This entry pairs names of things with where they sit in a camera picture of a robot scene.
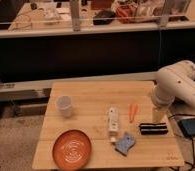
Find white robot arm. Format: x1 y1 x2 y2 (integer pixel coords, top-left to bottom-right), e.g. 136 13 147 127
151 60 195 123

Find white remote controller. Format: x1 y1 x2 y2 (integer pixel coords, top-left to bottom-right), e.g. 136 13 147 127
108 107 119 135

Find clear plastic cup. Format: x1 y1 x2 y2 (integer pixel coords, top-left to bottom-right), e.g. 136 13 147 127
55 96 72 118

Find orange carrot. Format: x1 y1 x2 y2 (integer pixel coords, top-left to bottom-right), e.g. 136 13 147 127
129 103 137 123

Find small white cube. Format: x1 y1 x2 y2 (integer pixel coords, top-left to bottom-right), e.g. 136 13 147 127
110 137 117 144

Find blue grey sponge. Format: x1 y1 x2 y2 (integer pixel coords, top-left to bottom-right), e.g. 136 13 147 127
115 132 136 156

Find black bag on shelf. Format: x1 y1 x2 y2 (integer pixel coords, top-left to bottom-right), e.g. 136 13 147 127
93 10 115 25

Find orange ceramic plate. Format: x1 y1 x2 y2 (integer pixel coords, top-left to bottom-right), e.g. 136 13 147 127
52 130 92 171

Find orange tool on shelf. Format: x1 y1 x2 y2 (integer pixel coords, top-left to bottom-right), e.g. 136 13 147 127
116 5 136 24

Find black power adapter box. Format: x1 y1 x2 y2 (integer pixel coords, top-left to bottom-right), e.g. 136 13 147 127
178 118 195 137

